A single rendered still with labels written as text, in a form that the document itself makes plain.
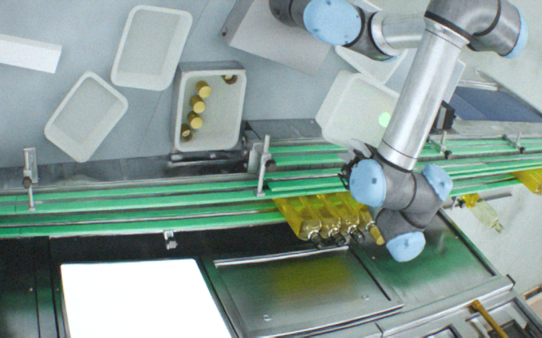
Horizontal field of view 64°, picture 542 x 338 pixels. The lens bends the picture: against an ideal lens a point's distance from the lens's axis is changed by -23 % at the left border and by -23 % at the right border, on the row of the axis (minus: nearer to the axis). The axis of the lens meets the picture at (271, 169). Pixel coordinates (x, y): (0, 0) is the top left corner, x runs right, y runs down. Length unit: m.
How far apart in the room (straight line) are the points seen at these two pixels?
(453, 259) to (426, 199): 0.78
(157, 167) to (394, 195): 0.74
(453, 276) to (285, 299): 0.58
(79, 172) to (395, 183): 0.87
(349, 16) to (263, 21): 0.27
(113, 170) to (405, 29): 0.84
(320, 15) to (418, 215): 0.47
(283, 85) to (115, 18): 0.55
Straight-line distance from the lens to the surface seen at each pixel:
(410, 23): 1.13
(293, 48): 1.40
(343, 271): 1.50
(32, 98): 1.42
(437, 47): 0.87
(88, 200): 1.37
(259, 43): 1.36
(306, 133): 1.53
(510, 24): 0.96
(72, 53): 1.38
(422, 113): 0.88
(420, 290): 1.56
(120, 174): 1.43
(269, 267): 1.46
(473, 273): 1.72
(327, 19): 1.16
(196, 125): 1.44
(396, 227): 1.04
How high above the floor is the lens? 2.07
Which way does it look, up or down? 52 degrees down
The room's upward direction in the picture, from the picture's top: 144 degrees clockwise
